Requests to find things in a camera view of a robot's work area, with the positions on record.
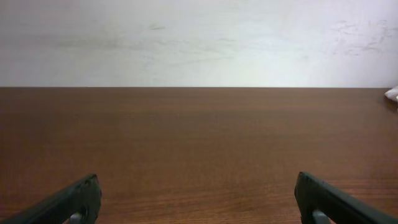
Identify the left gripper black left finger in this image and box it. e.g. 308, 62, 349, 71
2, 174, 102, 224

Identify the white cloth garment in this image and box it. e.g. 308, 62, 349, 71
384, 86, 398, 102

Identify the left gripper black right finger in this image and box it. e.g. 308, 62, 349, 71
294, 172, 397, 224

